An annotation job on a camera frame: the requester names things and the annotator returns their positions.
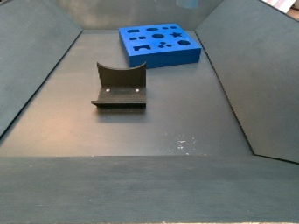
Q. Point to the blue shape sorting board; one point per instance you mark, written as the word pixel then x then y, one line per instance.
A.
pixel 159 45

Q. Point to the dark curved holder block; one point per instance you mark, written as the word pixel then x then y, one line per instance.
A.
pixel 122 87

